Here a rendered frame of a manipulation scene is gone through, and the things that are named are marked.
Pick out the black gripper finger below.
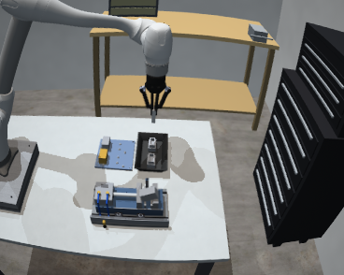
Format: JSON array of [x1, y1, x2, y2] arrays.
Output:
[[153, 86, 171, 123], [139, 85, 154, 123]]

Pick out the yellow rectangular block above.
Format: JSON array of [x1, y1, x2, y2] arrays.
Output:
[[98, 149, 108, 164]]

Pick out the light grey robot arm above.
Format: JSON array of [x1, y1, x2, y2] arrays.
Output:
[[0, 0, 173, 177]]

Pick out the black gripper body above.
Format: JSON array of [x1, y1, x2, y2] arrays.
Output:
[[145, 75, 166, 94]]

